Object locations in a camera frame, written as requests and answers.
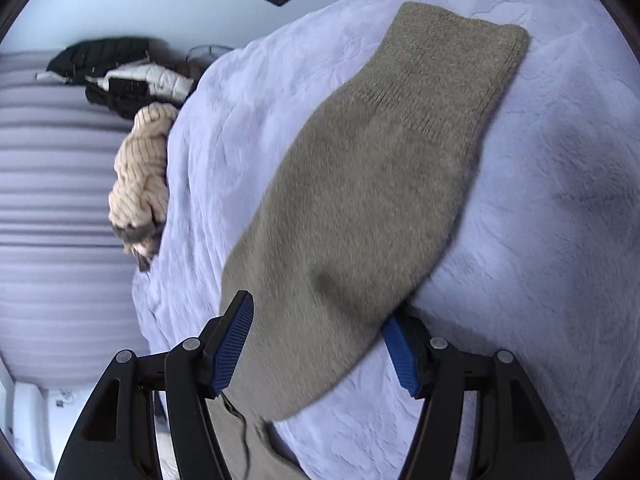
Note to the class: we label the lavender plush blanket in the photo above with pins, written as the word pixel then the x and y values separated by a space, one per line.
pixel 525 260

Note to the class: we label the olive knit sweater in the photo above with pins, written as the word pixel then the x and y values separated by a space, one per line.
pixel 360 210

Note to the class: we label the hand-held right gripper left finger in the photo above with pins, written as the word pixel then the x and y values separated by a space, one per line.
pixel 232 345

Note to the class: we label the wall socket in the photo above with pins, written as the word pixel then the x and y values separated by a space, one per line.
pixel 63 401

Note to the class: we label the white puffer jacket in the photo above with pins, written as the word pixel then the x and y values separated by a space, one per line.
pixel 160 77

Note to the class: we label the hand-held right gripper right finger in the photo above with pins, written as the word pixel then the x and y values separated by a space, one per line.
pixel 400 355

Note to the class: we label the cream striped garment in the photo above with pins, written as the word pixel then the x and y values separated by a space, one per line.
pixel 140 175

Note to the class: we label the grey pleated curtain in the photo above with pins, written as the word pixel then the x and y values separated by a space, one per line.
pixel 50 185

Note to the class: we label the black jacket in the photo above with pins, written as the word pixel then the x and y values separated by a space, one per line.
pixel 100 52

